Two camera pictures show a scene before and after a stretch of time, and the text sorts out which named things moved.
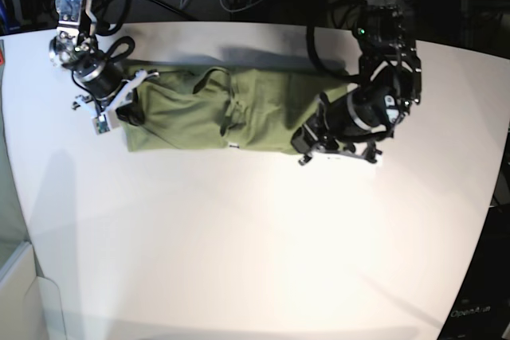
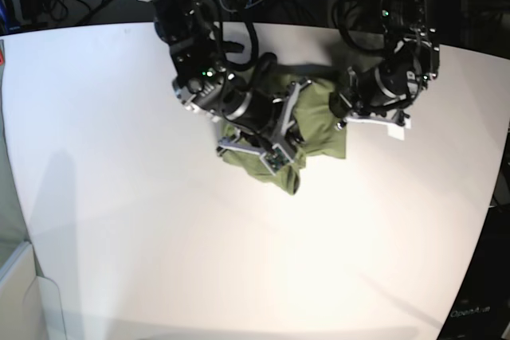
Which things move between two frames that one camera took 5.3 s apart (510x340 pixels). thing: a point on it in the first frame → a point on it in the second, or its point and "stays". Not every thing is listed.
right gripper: [313, 138] → [346, 103]
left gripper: [107, 89] → [255, 143]
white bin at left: [30, 307] stays
